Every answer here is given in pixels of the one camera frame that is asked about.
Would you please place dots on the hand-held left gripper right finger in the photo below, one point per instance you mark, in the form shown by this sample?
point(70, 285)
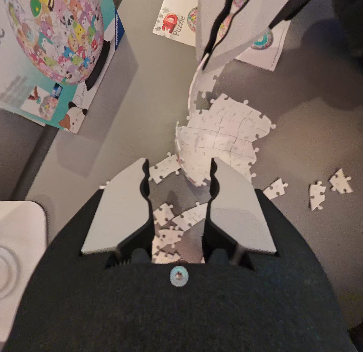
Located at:
point(241, 215)

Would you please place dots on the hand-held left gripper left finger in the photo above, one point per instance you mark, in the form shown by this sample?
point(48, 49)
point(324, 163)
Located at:
point(119, 213)

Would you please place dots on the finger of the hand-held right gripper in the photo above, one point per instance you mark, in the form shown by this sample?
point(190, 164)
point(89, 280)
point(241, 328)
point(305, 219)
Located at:
point(255, 25)
point(205, 22)

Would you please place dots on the partly built white puzzle ball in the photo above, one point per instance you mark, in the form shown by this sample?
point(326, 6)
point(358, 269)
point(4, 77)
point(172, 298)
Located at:
point(221, 136)

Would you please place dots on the puzzle instruction leaflet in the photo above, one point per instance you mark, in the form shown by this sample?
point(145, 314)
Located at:
point(170, 22)

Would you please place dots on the cluster of puzzle pieces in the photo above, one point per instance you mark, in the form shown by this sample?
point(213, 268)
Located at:
point(170, 224)

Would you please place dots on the colourful puzzle ball box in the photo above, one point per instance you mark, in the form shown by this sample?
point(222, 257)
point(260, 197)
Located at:
point(56, 45)

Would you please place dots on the white stand with base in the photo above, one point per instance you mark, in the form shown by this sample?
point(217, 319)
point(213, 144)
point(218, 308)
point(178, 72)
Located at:
point(25, 230)

